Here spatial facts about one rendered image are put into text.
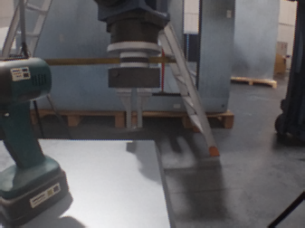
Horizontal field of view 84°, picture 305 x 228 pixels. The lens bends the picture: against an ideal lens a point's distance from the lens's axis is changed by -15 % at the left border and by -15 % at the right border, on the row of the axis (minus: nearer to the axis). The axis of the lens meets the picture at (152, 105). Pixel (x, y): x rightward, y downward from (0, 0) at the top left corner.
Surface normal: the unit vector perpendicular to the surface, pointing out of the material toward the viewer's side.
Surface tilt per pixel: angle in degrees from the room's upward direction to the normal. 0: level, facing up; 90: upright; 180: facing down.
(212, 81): 90
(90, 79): 90
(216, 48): 90
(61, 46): 90
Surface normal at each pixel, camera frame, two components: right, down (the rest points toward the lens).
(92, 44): 0.02, 0.29
